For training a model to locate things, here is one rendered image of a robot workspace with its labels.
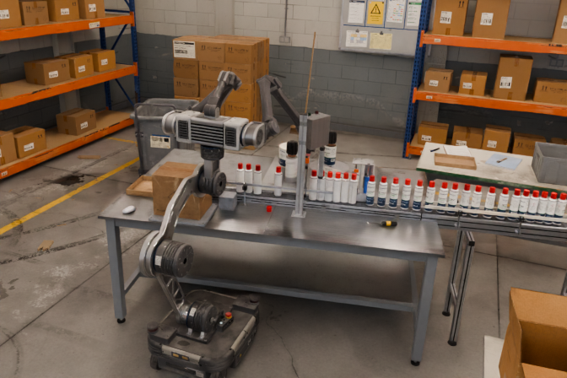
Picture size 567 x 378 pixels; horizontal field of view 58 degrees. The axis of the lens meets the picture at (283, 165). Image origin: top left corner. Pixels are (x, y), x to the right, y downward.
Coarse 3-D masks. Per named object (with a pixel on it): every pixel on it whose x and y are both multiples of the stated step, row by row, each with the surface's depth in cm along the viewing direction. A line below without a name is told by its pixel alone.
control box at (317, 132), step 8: (320, 112) 322; (312, 120) 306; (320, 120) 311; (328, 120) 317; (312, 128) 308; (320, 128) 313; (328, 128) 319; (312, 136) 310; (320, 136) 315; (328, 136) 321; (312, 144) 312; (320, 144) 318
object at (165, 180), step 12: (168, 168) 321; (180, 168) 322; (192, 168) 323; (156, 180) 312; (168, 180) 310; (180, 180) 308; (156, 192) 315; (168, 192) 313; (156, 204) 318; (192, 204) 313; (204, 204) 322; (180, 216) 317; (192, 216) 316
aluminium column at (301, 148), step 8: (304, 120) 308; (304, 128) 310; (304, 136) 312; (304, 152) 315; (304, 160) 317; (304, 168) 319; (304, 176) 323; (296, 184) 324; (304, 184) 327; (296, 192) 326; (296, 200) 328; (296, 208) 330
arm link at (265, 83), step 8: (256, 80) 315; (264, 80) 312; (272, 80) 317; (264, 88) 310; (264, 96) 307; (264, 104) 304; (264, 112) 302; (272, 112) 304; (264, 120) 299; (272, 120) 297; (272, 128) 293
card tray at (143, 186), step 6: (138, 180) 369; (144, 180) 375; (150, 180) 374; (132, 186) 360; (138, 186) 363; (144, 186) 364; (150, 186) 364; (126, 192) 351; (132, 192) 350; (138, 192) 349; (144, 192) 348; (150, 192) 348
